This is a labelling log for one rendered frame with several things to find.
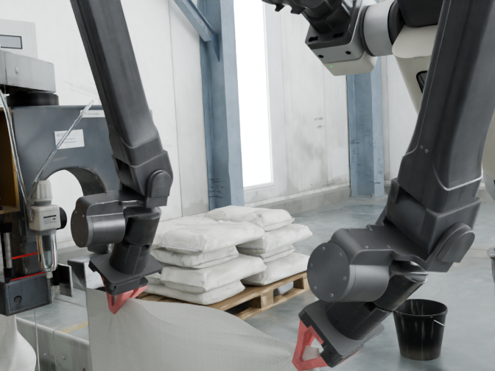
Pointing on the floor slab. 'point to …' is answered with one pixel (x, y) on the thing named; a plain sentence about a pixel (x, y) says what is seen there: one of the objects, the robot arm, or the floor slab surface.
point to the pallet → (266, 299)
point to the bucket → (420, 328)
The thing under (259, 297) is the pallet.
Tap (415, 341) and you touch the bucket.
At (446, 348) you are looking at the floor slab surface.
